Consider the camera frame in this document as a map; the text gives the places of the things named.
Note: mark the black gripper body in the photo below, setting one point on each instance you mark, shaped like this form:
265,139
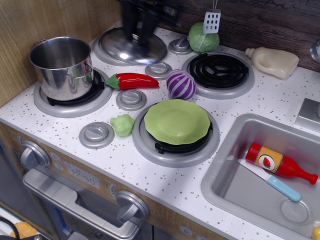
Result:
169,11

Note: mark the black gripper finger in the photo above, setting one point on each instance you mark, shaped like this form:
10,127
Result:
149,24
129,19

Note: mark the steel pot lid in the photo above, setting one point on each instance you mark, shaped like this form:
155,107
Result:
114,48

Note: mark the steel cooking pot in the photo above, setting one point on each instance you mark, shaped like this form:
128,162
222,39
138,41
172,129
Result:
63,67

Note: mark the silver stove knob back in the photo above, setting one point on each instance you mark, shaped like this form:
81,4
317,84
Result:
180,46

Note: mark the silver stove knob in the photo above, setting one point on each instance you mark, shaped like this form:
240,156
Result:
96,135
131,100
158,71
180,46

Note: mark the green toy cabbage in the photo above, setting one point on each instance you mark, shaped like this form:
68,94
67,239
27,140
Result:
202,42

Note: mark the hanging silver slotted spatula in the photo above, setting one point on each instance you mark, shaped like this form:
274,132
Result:
212,19

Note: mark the silver stove knob middle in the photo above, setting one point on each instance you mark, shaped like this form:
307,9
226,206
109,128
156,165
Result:
158,71

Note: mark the red toy chili pepper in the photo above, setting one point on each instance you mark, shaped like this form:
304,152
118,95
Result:
128,81

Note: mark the purple striped toy onion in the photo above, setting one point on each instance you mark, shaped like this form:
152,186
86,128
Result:
180,85

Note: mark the back right black burner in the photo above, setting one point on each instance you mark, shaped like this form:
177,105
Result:
218,71

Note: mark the black burner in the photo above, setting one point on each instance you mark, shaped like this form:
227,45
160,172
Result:
218,71
164,147
97,87

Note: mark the front left black burner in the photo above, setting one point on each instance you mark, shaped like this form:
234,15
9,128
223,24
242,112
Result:
97,87

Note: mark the silver stove knob centre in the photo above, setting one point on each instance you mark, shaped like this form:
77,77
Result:
131,100

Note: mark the green plastic plate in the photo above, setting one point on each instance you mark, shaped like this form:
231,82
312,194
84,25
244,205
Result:
177,122

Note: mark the small green toy lettuce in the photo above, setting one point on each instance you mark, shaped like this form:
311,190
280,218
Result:
122,125

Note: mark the silver stove knob front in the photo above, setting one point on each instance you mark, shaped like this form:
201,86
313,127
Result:
96,135

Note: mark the cream toy jug bottle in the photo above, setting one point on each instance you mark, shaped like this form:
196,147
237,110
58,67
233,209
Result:
278,63

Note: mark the front right black burner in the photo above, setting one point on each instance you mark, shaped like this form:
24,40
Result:
164,147

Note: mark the oven clock display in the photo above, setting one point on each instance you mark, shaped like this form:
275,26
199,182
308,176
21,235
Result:
82,175

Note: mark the left oven dial knob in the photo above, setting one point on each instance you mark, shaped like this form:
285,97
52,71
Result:
33,156

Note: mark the oven dial knob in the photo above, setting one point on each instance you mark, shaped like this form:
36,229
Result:
130,206
33,156

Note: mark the silver faucet base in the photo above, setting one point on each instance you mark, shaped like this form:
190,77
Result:
309,115

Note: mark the silver sink basin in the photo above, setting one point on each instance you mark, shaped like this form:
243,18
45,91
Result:
235,189

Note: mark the red toy ketchup bottle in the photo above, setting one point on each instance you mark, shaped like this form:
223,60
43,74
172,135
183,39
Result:
277,163

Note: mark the right oven dial knob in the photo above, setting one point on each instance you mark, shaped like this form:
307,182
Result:
130,206

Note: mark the yellow object bottom left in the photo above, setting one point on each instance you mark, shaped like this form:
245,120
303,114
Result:
25,230

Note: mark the yellow toy bottom right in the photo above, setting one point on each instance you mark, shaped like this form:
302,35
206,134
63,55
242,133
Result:
315,235

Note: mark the silver oven door handle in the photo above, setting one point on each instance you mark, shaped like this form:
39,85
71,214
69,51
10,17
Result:
64,198

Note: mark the toy knife blue handle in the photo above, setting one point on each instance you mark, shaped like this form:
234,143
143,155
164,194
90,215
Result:
272,180

